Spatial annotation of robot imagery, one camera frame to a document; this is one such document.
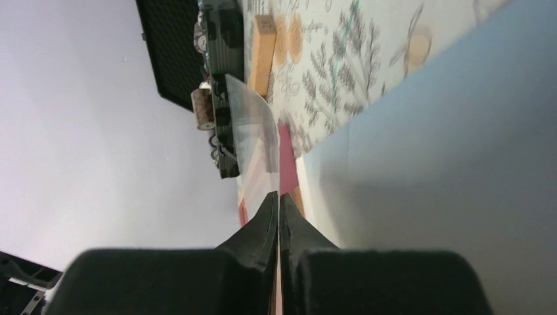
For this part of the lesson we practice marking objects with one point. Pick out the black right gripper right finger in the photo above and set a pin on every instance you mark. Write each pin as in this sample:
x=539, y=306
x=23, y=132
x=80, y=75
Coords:
x=320, y=278

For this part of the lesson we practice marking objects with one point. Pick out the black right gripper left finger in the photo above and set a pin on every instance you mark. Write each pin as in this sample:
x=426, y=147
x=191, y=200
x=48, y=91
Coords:
x=236, y=277

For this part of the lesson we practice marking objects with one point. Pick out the light wooden picture frame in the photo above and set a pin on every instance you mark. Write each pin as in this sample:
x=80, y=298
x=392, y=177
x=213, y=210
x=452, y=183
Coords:
x=287, y=169

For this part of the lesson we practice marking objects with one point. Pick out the clear acrylic frame sheet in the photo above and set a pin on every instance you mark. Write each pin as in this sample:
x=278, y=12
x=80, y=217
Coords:
x=256, y=142

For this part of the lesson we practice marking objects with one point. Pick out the brown poker chip stack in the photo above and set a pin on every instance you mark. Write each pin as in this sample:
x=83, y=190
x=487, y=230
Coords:
x=203, y=109

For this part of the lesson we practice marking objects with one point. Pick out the floral patterned table mat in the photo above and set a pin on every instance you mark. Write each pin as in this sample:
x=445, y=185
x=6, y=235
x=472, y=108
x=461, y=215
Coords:
x=333, y=59

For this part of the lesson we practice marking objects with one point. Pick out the black poker chip case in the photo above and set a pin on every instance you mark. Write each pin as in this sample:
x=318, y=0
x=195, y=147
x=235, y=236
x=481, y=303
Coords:
x=195, y=44

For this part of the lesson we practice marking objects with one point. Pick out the wooden block upright piece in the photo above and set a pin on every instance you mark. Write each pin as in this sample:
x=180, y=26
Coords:
x=263, y=47

